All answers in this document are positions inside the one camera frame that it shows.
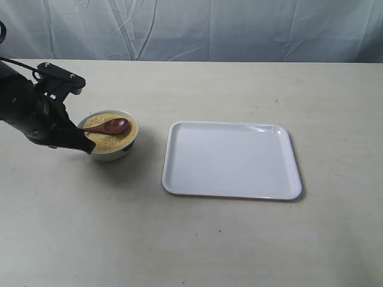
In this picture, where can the white rectangular plastic tray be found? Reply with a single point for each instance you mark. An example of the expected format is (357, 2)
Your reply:
(234, 160)

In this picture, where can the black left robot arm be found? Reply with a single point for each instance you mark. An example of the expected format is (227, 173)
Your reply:
(16, 77)

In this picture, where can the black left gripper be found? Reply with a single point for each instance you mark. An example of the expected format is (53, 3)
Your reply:
(48, 122)

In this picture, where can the white ceramic bowl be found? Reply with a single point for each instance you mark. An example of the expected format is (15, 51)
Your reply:
(113, 155)

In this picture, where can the grey wrinkled backdrop cloth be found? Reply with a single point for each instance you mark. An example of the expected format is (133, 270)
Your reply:
(224, 31)

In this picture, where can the brown wooden spoon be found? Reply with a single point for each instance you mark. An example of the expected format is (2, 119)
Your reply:
(111, 127)

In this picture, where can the tan grain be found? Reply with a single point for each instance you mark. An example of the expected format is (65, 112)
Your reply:
(110, 143)

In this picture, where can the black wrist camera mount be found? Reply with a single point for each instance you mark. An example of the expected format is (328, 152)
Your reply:
(58, 82)

